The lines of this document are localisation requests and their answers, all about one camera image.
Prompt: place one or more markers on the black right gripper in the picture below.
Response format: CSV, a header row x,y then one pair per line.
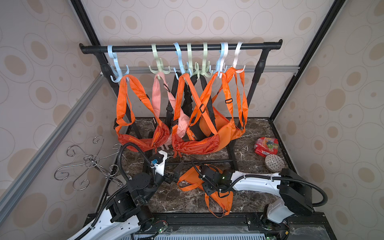
x,y
202,174

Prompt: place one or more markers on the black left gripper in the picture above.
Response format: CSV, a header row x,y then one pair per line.
x,y
169,175

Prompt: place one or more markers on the orange backpack bottom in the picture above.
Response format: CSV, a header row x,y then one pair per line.
x,y
191,180

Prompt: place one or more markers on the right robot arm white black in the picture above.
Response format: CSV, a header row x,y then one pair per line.
x,y
292,192

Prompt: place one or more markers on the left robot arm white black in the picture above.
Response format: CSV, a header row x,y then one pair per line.
x,y
126,211

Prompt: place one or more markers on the light blue hook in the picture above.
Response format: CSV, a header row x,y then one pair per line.
x,y
117,71
180,59
220,62

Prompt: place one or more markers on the light green hook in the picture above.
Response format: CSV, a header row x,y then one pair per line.
x,y
206,69
159,62
192,68

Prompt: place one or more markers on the red snack packet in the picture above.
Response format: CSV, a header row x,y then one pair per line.
x,y
265,146

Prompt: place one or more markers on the patterned round ball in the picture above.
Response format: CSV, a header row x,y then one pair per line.
x,y
274,163

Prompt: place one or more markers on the chrome jewelry stand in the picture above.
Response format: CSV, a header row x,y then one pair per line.
x,y
90,162

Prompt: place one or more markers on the dark grey clothes rack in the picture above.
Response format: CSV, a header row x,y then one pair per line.
x,y
266,47

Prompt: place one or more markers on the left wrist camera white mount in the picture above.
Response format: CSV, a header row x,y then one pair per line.
x,y
158,161

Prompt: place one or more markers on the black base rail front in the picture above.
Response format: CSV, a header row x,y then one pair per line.
x,y
204,226

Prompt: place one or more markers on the aluminium rail left wall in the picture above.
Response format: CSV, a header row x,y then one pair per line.
x,y
21,184

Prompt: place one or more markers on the black corner frame post left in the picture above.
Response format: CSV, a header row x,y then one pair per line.
x,y
87,26

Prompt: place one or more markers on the black corner frame post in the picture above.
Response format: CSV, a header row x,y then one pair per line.
x,y
313,47
87,26

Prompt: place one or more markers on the black corner frame post right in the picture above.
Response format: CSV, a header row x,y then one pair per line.
x,y
313,47

